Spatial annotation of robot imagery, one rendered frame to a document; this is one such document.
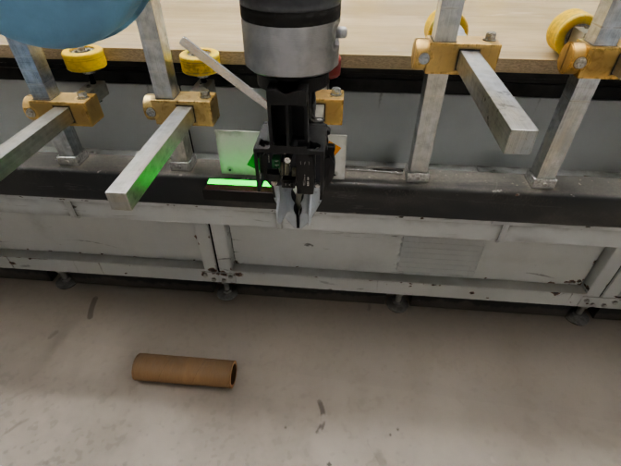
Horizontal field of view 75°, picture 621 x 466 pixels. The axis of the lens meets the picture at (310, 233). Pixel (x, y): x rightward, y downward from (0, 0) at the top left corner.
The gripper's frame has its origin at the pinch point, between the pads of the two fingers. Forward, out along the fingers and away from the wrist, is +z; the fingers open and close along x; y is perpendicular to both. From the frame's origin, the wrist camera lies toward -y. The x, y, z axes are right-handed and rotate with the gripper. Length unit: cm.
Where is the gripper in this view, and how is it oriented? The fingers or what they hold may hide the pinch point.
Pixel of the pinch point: (298, 215)
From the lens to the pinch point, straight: 53.9
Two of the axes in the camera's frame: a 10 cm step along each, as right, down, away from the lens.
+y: -0.9, 6.4, -7.6
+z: 0.0, 7.6, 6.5
